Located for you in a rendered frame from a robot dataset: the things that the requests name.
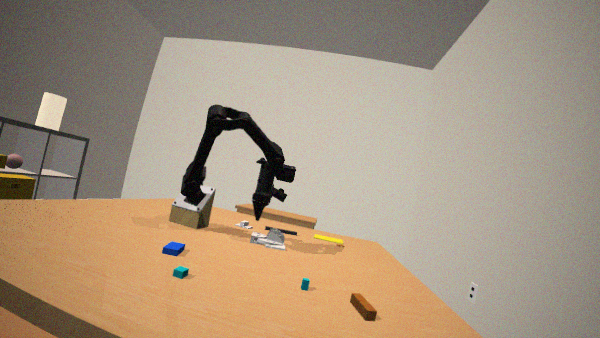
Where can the blue rectangular block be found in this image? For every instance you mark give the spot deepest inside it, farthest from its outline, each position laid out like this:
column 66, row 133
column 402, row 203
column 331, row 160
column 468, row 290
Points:
column 173, row 248

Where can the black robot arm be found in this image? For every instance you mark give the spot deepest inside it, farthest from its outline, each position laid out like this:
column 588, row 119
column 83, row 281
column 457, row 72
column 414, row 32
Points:
column 217, row 122

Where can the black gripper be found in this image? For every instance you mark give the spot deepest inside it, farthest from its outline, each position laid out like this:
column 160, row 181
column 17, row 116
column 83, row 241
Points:
column 261, row 197

